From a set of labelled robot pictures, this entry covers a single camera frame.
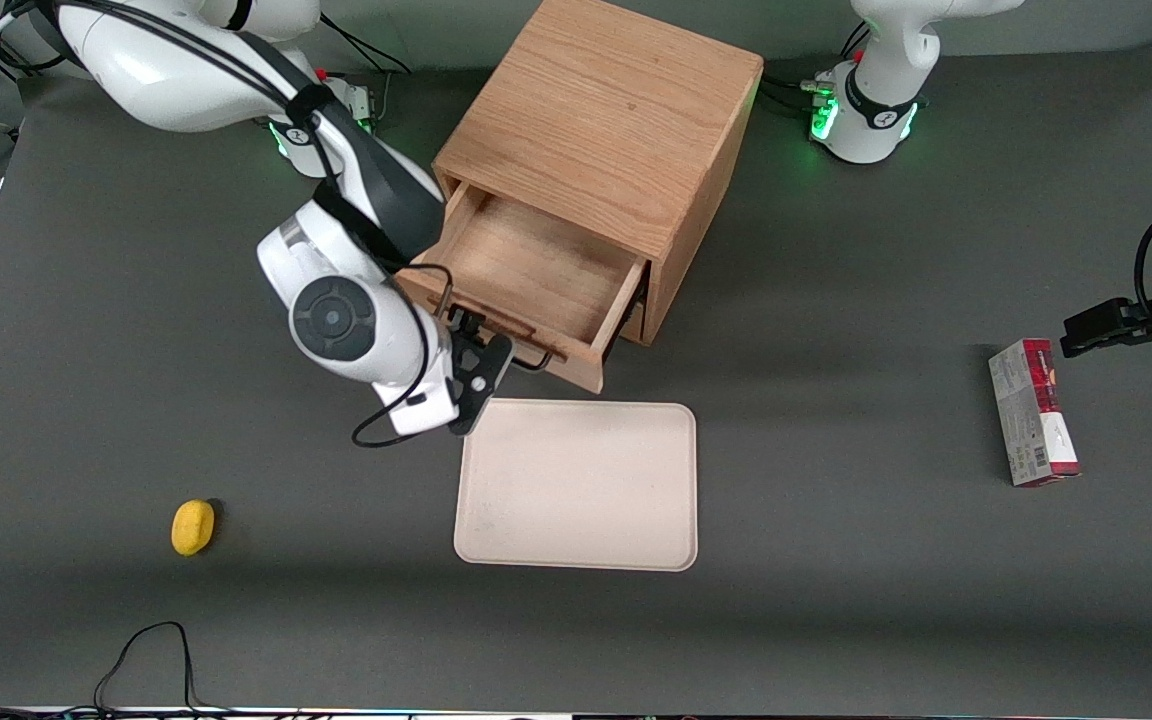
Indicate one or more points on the yellow lemon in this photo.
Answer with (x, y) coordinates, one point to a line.
(192, 527)

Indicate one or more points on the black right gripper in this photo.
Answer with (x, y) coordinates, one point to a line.
(467, 324)

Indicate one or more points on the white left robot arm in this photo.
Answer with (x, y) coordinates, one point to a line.
(876, 110)

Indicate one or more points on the cream rectangular tray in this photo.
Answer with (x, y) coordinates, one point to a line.
(576, 485)

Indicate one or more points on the wooden drawer cabinet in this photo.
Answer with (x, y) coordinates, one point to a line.
(616, 100)

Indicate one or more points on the grey and red carton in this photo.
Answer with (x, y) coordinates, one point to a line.
(1031, 415)

